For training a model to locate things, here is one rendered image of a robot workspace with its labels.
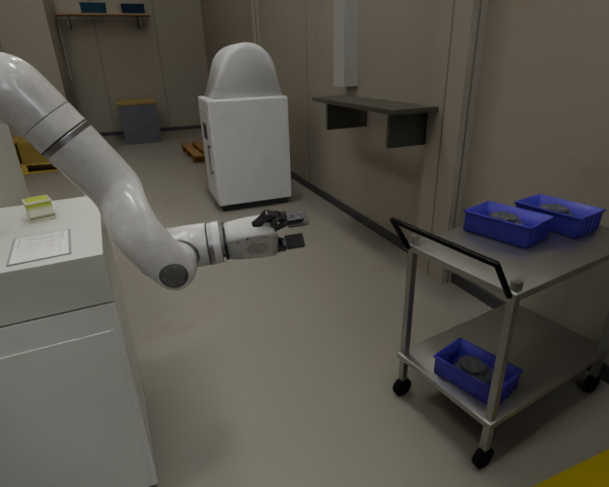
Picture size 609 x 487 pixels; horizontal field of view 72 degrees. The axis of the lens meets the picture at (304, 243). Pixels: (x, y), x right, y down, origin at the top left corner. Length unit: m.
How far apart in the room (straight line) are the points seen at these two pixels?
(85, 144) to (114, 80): 9.83
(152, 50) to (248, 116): 6.51
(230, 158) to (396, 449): 3.20
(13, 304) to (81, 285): 0.16
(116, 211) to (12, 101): 0.21
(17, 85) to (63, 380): 0.89
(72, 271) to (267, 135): 3.33
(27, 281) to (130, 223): 0.58
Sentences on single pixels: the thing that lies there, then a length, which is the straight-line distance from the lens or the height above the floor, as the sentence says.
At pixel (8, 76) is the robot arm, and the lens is 0.78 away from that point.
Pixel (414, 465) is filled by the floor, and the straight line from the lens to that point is 1.85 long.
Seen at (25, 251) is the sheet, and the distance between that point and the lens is 1.37.
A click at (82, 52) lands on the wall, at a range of 10.62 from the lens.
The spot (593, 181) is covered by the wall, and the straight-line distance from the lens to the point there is 2.29.
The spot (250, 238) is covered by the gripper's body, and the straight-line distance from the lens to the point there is 0.79.
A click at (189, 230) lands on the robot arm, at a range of 0.82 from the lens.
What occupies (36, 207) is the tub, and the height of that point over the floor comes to 1.01.
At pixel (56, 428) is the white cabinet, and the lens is 1.53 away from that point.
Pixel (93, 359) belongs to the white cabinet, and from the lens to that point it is 1.39.
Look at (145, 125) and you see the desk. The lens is 9.13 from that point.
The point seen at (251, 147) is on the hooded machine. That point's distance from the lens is 4.35.
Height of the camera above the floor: 1.42
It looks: 23 degrees down
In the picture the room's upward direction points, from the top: 2 degrees counter-clockwise
